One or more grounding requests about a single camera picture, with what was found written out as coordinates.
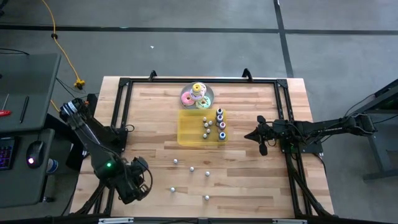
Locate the large bottle purple cap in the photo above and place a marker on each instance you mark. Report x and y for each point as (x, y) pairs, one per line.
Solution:
(219, 118)

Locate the black curved frame hook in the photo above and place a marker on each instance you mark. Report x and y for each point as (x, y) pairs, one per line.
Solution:
(152, 74)
(247, 74)

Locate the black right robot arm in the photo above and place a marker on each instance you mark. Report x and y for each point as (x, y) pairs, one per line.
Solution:
(326, 126)

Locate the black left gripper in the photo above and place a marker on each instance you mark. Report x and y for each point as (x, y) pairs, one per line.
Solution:
(133, 183)

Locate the large bottle black cap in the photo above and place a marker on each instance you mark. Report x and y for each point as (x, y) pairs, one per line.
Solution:
(219, 111)

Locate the yellow translucent plastic tray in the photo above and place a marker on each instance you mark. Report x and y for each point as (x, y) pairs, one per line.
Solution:
(192, 133)

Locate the grey desk top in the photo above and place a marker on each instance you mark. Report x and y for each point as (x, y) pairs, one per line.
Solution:
(18, 186)
(28, 87)

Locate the silver metal bracket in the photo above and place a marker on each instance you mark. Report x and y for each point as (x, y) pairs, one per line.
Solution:
(289, 221)
(115, 220)

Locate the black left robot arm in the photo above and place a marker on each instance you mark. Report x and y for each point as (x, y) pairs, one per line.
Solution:
(93, 146)

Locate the mint striped toy donut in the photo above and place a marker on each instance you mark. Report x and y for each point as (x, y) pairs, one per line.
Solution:
(203, 102)

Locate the grey round plate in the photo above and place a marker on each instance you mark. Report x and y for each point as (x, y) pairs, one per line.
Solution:
(186, 90)

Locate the blue and white can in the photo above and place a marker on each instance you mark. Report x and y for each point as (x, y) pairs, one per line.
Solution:
(52, 165)

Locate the pink frosted toy donut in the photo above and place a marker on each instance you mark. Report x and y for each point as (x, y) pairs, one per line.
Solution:
(187, 99)

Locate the purple frosted toy donut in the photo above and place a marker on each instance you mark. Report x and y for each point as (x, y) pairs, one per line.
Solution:
(198, 95)

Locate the yellow sprinkled toy donut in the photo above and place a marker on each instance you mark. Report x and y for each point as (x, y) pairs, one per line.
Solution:
(196, 88)

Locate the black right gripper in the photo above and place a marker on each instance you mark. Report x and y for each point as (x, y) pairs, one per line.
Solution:
(272, 133)

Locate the large blue bottle blue cap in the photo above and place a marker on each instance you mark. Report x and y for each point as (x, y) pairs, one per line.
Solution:
(222, 135)

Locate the black computer mouse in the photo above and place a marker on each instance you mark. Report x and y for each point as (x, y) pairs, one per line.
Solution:
(35, 154)

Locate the grey table stand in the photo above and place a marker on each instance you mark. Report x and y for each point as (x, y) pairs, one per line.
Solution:
(377, 155)

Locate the black aluminium table frame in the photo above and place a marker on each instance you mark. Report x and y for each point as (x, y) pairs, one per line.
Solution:
(202, 80)

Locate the large red bottle pink cap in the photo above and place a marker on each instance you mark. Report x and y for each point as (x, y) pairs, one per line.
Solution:
(222, 125)

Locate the black pen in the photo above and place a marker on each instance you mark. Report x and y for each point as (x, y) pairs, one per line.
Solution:
(24, 109)

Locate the backlit black keyboard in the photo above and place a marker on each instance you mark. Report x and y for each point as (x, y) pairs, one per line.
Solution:
(6, 152)

